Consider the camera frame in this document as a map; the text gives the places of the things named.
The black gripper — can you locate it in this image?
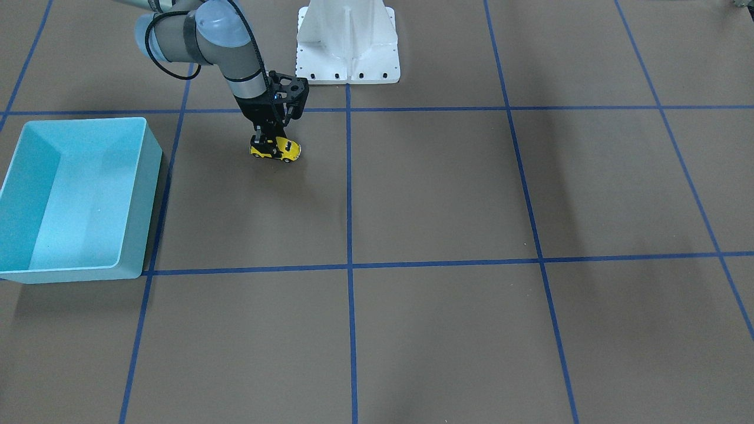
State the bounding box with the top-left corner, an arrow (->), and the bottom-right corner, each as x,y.
235,94 -> 286,155

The yellow beetle toy car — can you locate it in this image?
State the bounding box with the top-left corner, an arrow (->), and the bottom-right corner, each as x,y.
249,136 -> 302,163

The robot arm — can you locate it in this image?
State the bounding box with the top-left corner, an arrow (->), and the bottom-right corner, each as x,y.
129,1 -> 290,158

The light blue plastic bin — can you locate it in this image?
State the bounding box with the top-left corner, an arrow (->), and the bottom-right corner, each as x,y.
1,117 -> 163,284

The brown paper table cover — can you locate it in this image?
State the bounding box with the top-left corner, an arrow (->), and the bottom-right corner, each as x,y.
2,1 -> 752,423

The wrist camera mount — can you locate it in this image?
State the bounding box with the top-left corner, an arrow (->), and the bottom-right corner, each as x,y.
267,71 -> 309,128

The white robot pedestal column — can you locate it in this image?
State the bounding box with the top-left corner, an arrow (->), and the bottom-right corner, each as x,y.
295,1 -> 401,84

